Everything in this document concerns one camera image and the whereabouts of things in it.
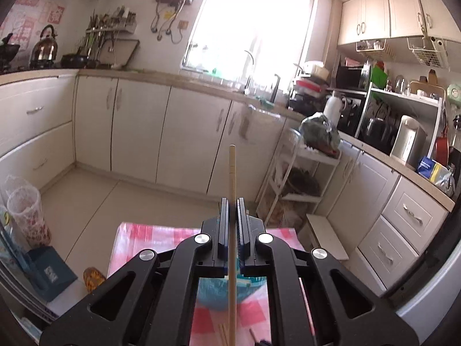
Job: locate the black microwave oven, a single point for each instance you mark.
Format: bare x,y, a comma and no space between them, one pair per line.
353,77

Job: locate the pink checkered tablecloth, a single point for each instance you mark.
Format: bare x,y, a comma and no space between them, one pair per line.
211,306

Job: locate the white thermos jug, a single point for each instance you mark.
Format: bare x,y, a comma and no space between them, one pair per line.
334,107

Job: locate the black wok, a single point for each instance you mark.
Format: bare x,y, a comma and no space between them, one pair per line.
7,52

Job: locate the white wooden step stool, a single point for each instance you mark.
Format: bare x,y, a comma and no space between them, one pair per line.
326,237

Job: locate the wall utensil rack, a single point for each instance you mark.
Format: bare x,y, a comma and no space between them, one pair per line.
122,20

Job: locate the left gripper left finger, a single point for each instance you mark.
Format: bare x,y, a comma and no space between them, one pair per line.
217,229

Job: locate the floral plastic waste bin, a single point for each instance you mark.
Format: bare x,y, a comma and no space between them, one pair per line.
25,207

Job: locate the chrome sink faucet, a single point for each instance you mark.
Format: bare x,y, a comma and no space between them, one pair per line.
248,84

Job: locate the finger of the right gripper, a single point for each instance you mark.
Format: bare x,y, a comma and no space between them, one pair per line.
257,341

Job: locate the steel kettle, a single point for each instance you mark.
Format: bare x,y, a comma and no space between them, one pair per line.
45,51

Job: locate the green plastic bag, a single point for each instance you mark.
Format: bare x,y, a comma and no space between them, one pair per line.
319,133

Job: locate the blue dustpan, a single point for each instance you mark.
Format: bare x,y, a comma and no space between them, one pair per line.
50,275

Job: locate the white electric water boiler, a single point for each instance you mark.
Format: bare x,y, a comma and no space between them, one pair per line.
409,143

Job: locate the yellow patterned slipper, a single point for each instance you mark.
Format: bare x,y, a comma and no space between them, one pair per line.
93,278

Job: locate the stacked bowls and dishes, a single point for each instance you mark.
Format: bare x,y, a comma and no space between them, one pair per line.
308,90

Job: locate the blue snack package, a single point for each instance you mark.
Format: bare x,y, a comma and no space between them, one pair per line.
437,174

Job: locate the wooden chopstick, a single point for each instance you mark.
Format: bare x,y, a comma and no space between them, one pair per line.
232,254
223,334

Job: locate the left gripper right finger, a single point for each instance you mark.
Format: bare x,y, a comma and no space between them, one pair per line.
248,230

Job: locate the white rolling shelf cart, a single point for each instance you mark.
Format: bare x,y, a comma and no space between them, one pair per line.
296,181

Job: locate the black frying pan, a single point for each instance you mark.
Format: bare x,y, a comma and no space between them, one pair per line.
74,61

